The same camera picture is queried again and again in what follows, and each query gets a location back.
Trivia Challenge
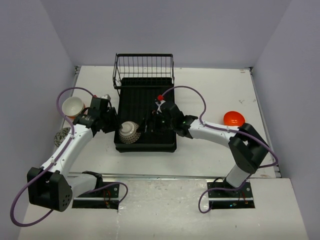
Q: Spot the beige ceramic bowl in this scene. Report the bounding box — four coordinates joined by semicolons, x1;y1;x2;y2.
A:
61;96;85;118

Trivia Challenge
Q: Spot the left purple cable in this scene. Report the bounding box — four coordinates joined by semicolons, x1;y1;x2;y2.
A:
10;86;100;227

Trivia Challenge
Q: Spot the brown patterned white bowl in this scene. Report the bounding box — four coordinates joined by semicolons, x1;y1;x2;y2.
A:
118;121;141;144

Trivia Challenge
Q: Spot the black wire basket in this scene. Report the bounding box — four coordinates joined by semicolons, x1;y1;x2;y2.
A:
112;53;175;90

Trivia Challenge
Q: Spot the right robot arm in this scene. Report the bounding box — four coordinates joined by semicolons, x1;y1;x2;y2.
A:
137;100;268;197

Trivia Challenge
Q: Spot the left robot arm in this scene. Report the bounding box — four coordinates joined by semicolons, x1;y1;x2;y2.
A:
27;94;121;212

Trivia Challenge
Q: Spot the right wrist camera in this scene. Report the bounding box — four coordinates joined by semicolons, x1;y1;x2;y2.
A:
155;94;166;111

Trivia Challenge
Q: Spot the orange plastic bowl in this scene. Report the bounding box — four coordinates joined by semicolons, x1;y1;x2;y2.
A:
223;111;246;127
69;104;86;119

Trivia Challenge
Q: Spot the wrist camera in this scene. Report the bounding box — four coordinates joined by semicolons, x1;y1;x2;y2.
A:
155;94;166;111
100;94;111;101

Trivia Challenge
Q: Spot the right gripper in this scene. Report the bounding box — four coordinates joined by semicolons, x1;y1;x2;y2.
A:
137;109;176;136

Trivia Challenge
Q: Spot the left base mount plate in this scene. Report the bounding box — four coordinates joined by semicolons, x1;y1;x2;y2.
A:
72;184;120;210

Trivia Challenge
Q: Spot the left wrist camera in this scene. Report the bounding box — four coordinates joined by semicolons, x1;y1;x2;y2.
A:
100;94;111;101

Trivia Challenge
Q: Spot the base mount plate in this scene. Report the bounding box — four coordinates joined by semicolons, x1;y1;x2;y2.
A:
72;184;120;210
208;181;255;210

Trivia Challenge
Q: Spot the purple cable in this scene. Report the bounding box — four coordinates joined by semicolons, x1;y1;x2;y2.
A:
159;86;280;186
10;86;100;227

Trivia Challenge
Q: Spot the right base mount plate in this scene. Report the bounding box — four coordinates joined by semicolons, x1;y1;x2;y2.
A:
208;181;255;210

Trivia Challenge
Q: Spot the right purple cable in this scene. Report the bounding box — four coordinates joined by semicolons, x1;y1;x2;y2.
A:
159;86;280;186

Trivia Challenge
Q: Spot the pink floral ceramic bowl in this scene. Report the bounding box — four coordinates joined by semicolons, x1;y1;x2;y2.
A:
54;127;71;148

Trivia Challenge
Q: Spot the black dish rack tray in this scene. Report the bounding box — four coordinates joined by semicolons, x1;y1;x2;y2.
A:
113;77;177;153

